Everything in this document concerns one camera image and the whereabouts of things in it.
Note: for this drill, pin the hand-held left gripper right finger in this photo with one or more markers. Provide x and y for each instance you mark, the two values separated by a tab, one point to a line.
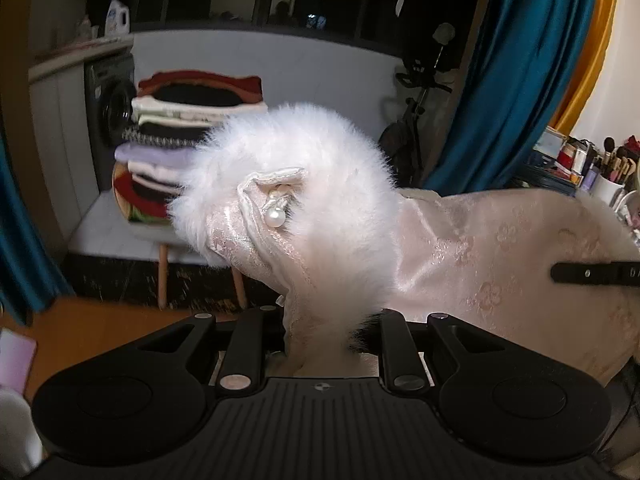
396	345

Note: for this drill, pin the white rounded object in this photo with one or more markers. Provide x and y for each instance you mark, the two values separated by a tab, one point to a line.
17	430

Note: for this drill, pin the pile of cosmetic boxes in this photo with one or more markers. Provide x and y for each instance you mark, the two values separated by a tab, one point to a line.
560	160

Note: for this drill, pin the dark front-load washing machine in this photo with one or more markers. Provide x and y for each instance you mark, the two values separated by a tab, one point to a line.
112	110

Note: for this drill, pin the white brush holder cup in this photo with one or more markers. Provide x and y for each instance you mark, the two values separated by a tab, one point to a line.
606	190

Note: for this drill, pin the white detergent bottle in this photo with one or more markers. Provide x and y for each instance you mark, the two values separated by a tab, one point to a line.
117	15

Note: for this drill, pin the black exercise bike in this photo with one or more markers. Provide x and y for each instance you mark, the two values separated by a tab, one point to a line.
417	125

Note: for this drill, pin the pink flat object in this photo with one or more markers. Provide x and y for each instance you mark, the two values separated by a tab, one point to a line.
15	360

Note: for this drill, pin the teal curtain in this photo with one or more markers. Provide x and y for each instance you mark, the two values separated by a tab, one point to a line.
27	240
510	75

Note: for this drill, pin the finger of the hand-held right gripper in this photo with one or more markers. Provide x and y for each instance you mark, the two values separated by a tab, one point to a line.
590	273

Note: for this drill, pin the stack of folded clothes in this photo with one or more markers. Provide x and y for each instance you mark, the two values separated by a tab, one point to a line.
175	110

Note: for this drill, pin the pink satin fur-trimmed garment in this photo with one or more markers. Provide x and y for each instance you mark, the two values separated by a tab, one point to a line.
450	260

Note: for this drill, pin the bunch of makeup brushes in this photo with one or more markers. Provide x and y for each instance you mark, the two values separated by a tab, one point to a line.
617	160

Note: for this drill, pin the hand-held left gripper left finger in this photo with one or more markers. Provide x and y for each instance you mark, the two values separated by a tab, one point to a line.
248	342

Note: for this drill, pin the yellow curtain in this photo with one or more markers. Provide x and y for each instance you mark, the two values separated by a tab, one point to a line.
590	50

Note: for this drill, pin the wooden stool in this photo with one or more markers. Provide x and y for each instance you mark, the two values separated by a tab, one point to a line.
163	270

